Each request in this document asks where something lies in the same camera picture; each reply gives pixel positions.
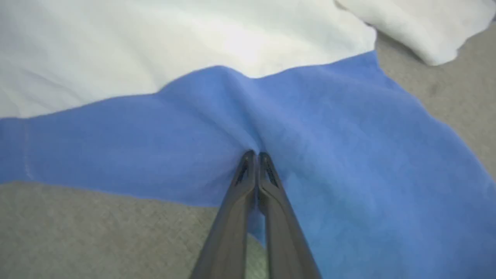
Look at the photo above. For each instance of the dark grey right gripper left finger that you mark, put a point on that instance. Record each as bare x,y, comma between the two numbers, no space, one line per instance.
228,236

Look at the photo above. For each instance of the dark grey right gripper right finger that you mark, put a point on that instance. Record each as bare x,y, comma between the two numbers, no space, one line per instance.
283,240

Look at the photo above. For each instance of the grey fabric sofa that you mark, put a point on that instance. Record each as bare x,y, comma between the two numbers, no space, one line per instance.
77,232

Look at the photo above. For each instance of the white and blue garment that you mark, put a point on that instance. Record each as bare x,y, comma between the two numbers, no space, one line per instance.
155,58

